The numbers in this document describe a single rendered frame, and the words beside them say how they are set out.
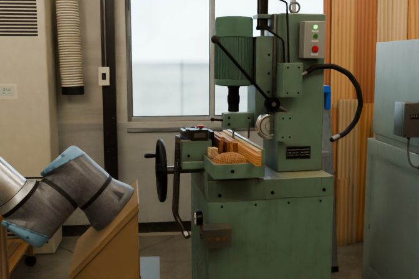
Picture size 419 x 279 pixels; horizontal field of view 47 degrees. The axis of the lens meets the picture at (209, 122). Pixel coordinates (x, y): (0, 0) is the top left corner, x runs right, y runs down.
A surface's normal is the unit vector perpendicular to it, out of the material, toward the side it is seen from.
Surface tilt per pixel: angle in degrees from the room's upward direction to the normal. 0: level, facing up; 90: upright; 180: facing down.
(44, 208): 70
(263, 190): 90
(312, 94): 90
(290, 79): 90
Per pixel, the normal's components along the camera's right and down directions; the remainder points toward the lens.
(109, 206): 0.03, -0.24
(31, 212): 0.37, 0.12
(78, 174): 0.46, -0.21
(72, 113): 0.11, 0.12
